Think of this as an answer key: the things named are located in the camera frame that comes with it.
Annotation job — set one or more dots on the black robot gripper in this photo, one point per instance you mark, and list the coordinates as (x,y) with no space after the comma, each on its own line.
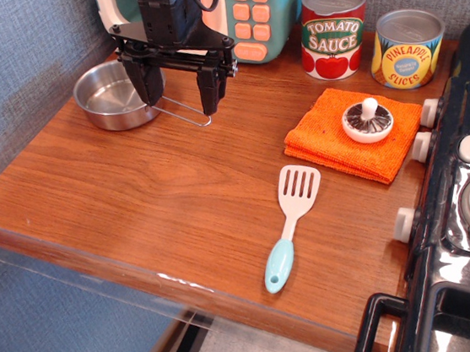
(177,25)

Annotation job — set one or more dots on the pineapple slices can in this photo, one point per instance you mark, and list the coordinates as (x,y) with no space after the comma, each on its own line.
(407,47)

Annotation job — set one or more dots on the teal toy microwave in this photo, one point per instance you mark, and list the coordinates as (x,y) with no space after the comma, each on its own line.
(260,28)

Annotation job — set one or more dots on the white drain cover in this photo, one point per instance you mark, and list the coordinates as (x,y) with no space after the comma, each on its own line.
(367,122)

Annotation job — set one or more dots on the white spatula teal handle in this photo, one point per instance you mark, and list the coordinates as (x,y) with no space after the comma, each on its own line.
(298,187)

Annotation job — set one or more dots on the black toy stove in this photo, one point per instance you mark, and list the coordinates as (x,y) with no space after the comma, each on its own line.
(434,315)

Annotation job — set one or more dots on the orange cloth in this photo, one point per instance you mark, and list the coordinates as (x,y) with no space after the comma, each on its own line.
(319,137)

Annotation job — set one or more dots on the small steel pan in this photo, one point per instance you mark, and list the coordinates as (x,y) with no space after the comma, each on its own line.
(110,102)

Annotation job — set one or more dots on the tomato sauce can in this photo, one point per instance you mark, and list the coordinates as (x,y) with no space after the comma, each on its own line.
(332,34)

